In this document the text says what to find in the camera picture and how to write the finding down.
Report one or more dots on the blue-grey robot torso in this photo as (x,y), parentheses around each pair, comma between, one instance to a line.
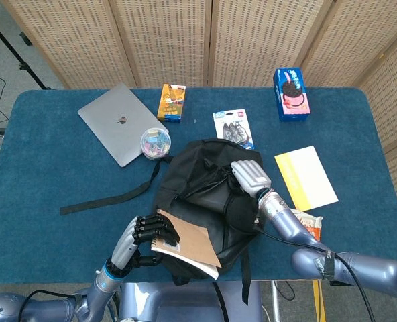
(185,305)

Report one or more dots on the black fabric backpack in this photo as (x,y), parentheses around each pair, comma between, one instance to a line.
(202,181)

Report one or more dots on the white table leg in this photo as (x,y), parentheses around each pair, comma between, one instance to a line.
(275,302)

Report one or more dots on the blue Oreo cookie box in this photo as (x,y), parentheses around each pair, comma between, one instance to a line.
(290,94)

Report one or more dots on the clear tub of binder clips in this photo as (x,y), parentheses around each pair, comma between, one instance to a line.
(155,143)

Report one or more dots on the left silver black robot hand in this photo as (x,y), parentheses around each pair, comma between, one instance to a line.
(134,238)

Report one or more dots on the blue velvet table cloth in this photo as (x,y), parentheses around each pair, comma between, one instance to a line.
(51,167)

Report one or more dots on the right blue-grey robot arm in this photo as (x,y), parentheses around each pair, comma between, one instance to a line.
(319,255)

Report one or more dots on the yellow orange cardboard box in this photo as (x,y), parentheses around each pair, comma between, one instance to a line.
(171,102)

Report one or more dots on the black tripod stand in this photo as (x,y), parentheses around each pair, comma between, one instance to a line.
(14,55)

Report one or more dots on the orange snack bag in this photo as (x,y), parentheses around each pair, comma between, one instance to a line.
(307,224)

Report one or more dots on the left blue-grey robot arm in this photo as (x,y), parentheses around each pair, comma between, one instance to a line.
(67,302)

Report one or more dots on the blister pack of black clips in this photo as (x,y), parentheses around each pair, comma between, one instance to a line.
(232,129)

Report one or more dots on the brown kraft spiral notebook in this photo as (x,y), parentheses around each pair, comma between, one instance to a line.
(191,241)

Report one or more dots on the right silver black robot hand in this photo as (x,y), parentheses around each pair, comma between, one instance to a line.
(250,176)

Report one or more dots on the grey closed laptop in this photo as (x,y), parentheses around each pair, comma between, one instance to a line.
(114,117)

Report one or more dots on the yellow and white booklet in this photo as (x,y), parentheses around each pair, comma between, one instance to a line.
(307,177)

